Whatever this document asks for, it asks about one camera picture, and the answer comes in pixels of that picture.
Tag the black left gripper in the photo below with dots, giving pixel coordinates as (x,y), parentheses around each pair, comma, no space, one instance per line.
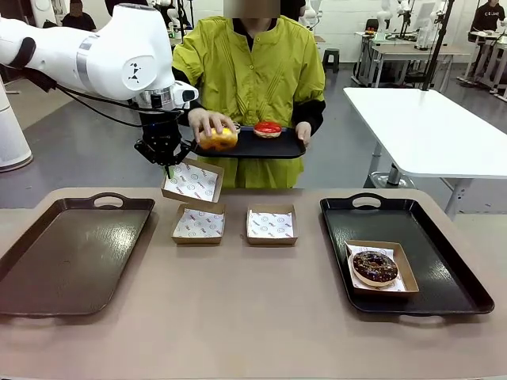
(160,132)

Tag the white printed paper liner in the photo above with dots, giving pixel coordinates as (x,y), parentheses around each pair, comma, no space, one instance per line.
(271,224)
(200,224)
(194,183)
(390,248)

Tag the kraft paper food box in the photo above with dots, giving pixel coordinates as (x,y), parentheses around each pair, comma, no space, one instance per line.
(216,170)
(271,240)
(196,240)
(408,273)

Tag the yellow sprinkled donut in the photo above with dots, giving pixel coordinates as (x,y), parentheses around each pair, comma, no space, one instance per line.
(219,140)

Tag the red glazed donut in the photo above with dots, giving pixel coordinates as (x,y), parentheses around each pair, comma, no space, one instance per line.
(268,129)

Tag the chocolate sprinkled donut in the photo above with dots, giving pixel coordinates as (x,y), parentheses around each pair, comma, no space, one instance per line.
(374,267)

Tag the person's left forearm black sleeve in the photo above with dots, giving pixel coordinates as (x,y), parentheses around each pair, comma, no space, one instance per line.
(311,112)

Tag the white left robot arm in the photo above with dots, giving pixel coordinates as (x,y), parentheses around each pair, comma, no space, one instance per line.
(111,51)

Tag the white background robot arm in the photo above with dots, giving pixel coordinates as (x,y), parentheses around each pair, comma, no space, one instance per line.
(384,16)

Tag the person's right hand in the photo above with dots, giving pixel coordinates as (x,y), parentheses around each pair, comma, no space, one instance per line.
(208,118)

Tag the person's left hand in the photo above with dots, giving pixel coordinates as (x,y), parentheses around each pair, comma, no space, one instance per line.
(303,132)

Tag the person in yellow-green jacket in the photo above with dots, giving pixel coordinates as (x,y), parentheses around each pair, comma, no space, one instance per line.
(253,71)

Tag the background person in black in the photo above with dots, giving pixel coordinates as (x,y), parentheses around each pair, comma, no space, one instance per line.
(79,17)

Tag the dark plastic stool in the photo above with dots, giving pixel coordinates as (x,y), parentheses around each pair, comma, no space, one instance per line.
(330,59)

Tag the white side table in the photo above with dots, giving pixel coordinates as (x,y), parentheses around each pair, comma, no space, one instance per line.
(428,130)

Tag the grey background desk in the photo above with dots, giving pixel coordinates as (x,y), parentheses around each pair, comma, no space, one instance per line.
(412,51)

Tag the black vertical pole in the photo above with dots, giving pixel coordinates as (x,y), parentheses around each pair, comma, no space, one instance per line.
(435,43)

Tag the background person with printed shirt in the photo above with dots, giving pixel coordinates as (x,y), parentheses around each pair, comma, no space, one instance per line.
(489,17)

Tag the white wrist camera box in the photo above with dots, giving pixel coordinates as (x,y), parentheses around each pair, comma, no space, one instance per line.
(187,95)

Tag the white cylindrical pedestal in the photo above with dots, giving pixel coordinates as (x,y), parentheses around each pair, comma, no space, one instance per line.
(12,138)

